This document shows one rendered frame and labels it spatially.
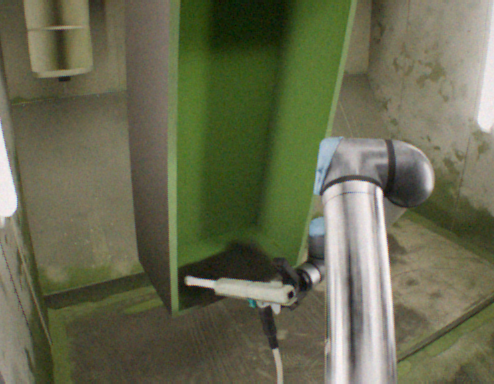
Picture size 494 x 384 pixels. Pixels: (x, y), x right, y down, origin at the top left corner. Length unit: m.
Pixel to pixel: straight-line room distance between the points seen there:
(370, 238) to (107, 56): 2.10
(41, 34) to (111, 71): 0.57
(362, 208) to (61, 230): 1.86
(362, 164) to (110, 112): 1.95
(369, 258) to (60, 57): 1.81
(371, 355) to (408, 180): 0.34
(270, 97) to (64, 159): 1.29
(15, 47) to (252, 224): 1.65
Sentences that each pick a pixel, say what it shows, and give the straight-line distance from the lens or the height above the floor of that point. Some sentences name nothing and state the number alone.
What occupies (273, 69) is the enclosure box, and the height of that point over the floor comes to 1.28.
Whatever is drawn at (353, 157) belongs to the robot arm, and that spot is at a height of 1.20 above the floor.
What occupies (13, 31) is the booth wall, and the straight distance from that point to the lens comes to 2.49.
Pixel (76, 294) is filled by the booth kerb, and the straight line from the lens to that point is 2.29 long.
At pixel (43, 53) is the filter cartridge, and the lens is 2.14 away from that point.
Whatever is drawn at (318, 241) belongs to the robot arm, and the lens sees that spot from 1.29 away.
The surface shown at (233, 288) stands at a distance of 1.20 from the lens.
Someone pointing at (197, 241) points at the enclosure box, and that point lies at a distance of 1.79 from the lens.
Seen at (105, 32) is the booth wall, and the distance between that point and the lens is 2.50.
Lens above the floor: 1.42
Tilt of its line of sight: 23 degrees down
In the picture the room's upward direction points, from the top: 1 degrees counter-clockwise
